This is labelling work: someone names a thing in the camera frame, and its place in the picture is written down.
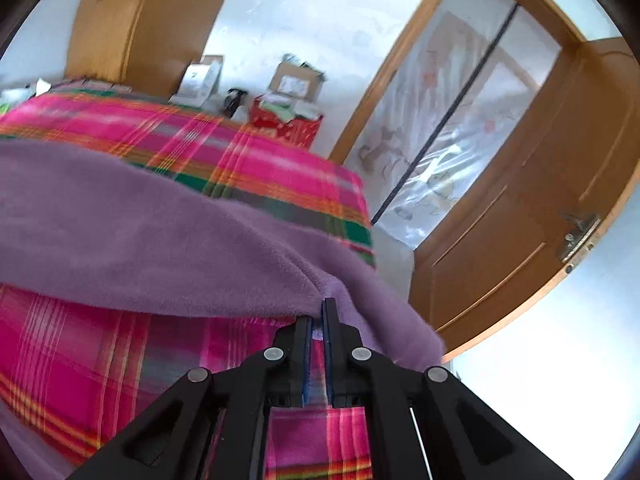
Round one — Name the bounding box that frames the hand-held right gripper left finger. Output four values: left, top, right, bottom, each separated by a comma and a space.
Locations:
65, 316, 312, 480

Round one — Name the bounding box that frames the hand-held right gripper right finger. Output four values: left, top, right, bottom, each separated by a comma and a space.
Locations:
322, 298, 576, 480

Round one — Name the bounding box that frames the purple fleece sweater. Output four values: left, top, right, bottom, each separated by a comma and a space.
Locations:
0, 139, 446, 480

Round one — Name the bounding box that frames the pink green plaid bed sheet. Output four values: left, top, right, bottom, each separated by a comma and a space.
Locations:
0, 89, 376, 480

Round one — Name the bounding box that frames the wooden door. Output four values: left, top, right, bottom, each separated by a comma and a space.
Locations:
407, 37, 640, 361

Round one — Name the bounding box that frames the clear plastic door curtain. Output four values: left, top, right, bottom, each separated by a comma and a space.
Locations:
345, 0, 563, 251

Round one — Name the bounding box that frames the small black object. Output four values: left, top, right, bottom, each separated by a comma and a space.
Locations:
223, 89, 248, 121

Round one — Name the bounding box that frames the brown cardboard box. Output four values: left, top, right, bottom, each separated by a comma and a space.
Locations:
270, 55, 326, 103

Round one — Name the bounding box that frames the white cardboard box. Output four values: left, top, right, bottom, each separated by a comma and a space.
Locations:
177, 57, 223, 108

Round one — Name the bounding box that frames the wooden wardrobe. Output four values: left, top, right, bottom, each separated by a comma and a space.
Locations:
65, 0, 246, 98

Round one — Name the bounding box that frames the metal door handle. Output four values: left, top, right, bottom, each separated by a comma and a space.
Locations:
557, 212, 601, 273

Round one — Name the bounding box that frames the wooden door frame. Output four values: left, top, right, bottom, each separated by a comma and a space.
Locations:
330, 0, 586, 163

